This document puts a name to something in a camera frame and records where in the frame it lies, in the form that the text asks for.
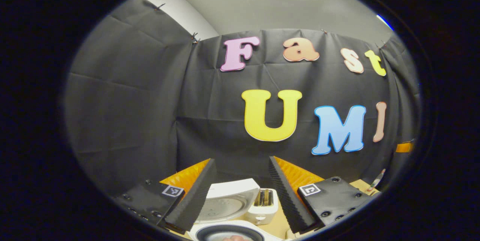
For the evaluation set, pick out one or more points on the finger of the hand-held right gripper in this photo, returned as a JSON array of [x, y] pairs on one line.
[[404, 147]]

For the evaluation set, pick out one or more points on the white toaster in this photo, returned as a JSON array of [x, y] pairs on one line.
[[262, 214]]

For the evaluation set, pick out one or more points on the black backdrop cloth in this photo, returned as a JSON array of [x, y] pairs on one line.
[[131, 102]]

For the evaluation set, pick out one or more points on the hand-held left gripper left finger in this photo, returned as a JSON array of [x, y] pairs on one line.
[[195, 199]]

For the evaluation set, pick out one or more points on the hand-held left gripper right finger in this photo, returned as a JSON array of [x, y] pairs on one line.
[[290, 203]]

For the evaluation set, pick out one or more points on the white rice cooker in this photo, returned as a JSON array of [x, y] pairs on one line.
[[232, 192]]

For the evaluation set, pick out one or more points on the brown wooden spoon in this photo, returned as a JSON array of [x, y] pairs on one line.
[[378, 179]]

